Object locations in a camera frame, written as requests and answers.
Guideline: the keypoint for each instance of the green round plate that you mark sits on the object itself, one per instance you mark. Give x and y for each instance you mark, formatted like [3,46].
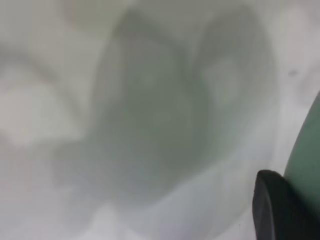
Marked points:
[307,150]

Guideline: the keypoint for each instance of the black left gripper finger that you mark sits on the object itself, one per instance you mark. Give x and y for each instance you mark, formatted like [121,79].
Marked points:
[282,210]

